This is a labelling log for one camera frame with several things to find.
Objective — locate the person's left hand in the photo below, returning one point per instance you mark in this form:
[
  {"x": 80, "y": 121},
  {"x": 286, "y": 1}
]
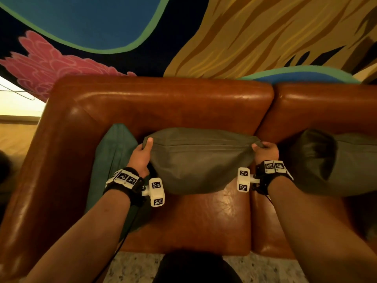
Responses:
[{"x": 140, "y": 160}]

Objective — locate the person's right hand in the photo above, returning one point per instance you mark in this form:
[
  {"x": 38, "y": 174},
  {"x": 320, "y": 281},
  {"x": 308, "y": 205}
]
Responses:
[{"x": 266, "y": 154}]

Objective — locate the person's right thumb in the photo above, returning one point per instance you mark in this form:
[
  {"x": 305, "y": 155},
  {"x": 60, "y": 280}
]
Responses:
[{"x": 256, "y": 147}]

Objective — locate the person's left thumb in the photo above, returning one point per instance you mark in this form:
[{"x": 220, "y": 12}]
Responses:
[{"x": 149, "y": 144}]

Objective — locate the olive green cushion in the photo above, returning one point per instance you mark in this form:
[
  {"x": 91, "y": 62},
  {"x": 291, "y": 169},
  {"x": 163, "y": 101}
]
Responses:
[{"x": 200, "y": 160}]

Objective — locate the person's left forearm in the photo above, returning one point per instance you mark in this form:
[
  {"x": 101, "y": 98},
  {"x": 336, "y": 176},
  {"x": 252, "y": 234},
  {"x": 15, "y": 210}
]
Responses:
[{"x": 79, "y": 241}]

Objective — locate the person's right forearm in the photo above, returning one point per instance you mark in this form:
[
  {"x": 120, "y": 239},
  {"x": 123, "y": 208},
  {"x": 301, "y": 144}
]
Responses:
[{"x": 321, "y": 232}]

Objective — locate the teal green cushion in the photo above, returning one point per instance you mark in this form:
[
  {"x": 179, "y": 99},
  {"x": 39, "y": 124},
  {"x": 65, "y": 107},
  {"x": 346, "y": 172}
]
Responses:
[{"x": 113, "y": 170}]

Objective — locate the brown leather sofa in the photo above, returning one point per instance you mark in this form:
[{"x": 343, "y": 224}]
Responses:
[{"x": 182, "y": 114}]

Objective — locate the dark olive cushion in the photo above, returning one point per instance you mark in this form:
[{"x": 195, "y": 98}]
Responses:
[{"x": 332, "y": 163}]

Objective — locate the person's dark clothing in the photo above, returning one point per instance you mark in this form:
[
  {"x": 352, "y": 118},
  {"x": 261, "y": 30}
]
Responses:
[{"x": 196, "y": 268}]

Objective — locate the right wrist camera with markers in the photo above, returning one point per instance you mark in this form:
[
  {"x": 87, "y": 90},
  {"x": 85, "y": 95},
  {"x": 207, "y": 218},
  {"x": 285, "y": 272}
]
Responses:
[{"x": 263, "y": 175}]

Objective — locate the wrist camera with markers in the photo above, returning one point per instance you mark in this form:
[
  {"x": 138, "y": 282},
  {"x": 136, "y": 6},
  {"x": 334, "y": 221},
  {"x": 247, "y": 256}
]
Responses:
[
  {"x": 134, "y": 185},
  {"x": 263, "y": 175}
]

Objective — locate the left wrist camera with markers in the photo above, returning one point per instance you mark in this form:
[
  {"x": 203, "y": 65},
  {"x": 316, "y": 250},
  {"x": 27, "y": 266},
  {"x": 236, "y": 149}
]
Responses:
[{"x": 134, "y": 185}]

